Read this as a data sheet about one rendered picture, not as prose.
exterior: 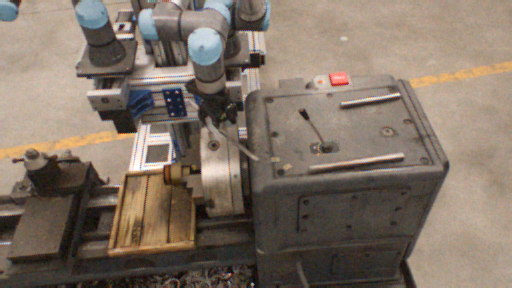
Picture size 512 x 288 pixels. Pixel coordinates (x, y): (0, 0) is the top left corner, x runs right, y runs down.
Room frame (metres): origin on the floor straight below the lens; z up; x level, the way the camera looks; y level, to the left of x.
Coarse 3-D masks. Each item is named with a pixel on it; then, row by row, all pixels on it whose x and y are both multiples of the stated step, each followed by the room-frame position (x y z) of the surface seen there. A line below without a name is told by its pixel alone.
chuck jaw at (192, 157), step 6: (192, 138) 1.01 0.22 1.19; (198, 138) 1.01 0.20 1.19; (192, 144) 1.00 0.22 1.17; (198, 144) 1.00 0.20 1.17; (186, 150) 0.98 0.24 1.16; (192, 150) 0.98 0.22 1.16; (198, 150) 0.98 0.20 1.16; (186, 156) 0.98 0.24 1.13; (192, 156) 0.97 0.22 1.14; (198, 156) 0.97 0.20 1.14; (186, 162) 0.96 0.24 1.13; (192, 162) 0.96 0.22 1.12; (198, 162) 0.96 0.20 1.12
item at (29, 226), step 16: (64, 160) 1.15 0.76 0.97; (32, 192) 1.00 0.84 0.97; (32, 208) 0.92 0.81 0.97; (48, 208) 0.92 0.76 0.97; (64, 208) 0.91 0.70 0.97; (32, 224) 0.86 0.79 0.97; (48, 224) 0.85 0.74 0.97; (64, 224) 0.85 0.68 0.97; (16, 240) 0.80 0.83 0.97; (32, 240) 0.79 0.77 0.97; (48, 240) 0.79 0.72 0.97; (64, 240) 0.80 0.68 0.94; (16, 256) 0.74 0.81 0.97; (32, 256) 0.74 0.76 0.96; (48, 256) 0.74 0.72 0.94
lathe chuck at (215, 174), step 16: (224, 128) 1.01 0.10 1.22; (208, 144) 0.93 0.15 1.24; (224, 144) 0.93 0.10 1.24; (208, 160) 0.88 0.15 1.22; (224, 160) 0.88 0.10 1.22; (208, 176) 0.84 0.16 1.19; (224, 176) 0.84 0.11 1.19; (208, 192) 0.81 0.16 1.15; (224, 192) 0.81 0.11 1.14; (208, 208) 0.79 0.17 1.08; (224, 208) 0.79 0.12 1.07
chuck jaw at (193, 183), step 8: (184, 176) 0.91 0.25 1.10; (192, 176) 0.91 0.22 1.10; (200, 176) 0.91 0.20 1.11; (184, 184) 0.89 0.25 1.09; (192, 184) 0.87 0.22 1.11; (200, 184) 0.87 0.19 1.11; (192, 192) 0.84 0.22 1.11; (200, 192) 0.83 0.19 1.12; (200, 200) 0.81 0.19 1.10; (208, 200) 0.80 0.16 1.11
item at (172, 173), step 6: (174, 162) 0.97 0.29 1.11; (180, 162) 0.96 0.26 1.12; (168, 168) 0.94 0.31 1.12; (174, 168) 0.94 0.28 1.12; (180, 168) 0.93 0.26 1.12; (186, 168) 0.94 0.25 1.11; (168, 174) 0.92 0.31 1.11; (174, 174) 0.92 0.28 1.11; (180, 174) 0.91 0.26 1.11; (186, 174) 0.92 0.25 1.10; (192, 174) 0.96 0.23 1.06; (168, 180) 0.91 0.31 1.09; (174, 180) 0.91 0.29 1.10; (180, 180) 0.90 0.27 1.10
